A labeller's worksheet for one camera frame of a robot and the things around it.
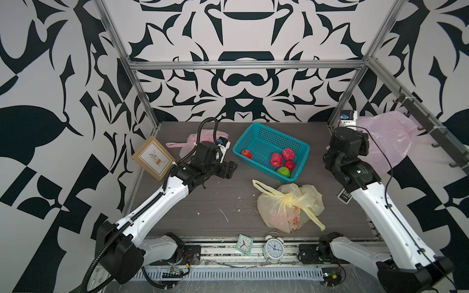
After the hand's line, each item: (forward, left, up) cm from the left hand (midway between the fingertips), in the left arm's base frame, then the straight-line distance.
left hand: (227, 159), depth 78 cm
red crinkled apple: (+13, -32, -16) cm, 39 cm away
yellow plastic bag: (-18, -24, -8) cm, 31 cm away
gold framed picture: (+11, +36, -13) cm, 40 cm away
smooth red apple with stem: (+14, -10, -15) cm, 23 cm away
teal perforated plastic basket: (+25, -21, -19) cm, 38 cm away
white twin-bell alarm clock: (-30, -17, -18) cm, 39 cm away
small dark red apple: (+7, -32, -17) cm, 37 cm away
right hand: (-3, -46, +18) cm, 50 cm away
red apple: (+9, -25, -15) cm, 31 cm away
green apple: (+2, -28, -15) cm, 32 cm away
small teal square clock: (-28, -6, -20) cm, 35 cm away
